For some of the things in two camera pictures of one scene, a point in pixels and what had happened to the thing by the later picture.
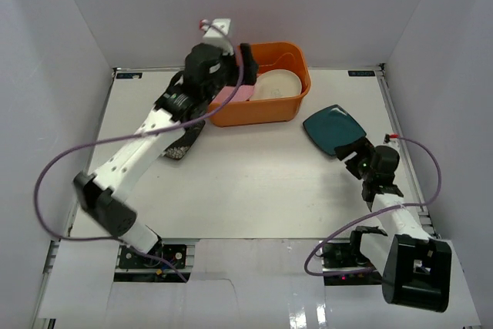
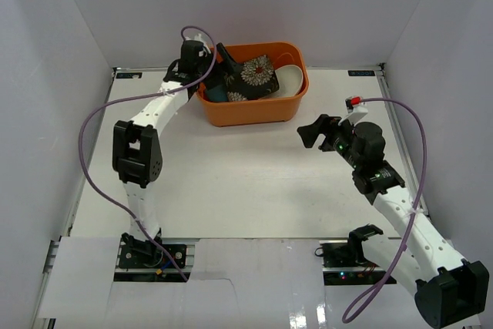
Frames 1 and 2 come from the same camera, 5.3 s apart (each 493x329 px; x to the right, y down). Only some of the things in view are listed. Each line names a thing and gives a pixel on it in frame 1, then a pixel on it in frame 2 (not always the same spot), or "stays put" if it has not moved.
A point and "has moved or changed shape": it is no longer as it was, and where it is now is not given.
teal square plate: (331, 128) has moved or changed shape
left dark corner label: (129, 75) stays put
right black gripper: (361, 148) -> (326, 125)
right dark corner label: (361, 73) stays put
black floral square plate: (179, 149) -> (249, 79)
